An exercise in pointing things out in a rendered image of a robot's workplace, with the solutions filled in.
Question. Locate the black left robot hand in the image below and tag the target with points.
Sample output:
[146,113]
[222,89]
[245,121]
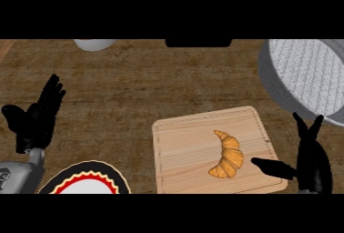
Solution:
[38,121]

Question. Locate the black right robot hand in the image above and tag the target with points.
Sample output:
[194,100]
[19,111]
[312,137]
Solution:
[314,157]

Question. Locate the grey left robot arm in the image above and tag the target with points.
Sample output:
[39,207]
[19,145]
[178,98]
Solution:
[20,174]

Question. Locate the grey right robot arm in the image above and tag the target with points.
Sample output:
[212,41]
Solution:
[307,191]

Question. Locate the golden croissant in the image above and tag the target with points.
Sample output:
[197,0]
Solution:
[230,156]

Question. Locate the pale wooden cutting board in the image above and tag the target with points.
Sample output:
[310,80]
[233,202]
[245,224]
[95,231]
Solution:
[215,151]

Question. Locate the grey woven basket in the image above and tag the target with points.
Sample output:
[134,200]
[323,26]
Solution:
[310,79]

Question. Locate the black red patterned plate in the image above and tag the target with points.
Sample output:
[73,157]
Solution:
[88,180]

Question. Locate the white round cup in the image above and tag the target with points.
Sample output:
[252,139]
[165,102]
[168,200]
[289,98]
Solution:
[94,44]

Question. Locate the black rectangular appliance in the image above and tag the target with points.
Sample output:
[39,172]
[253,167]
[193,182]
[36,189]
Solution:
[199,42]

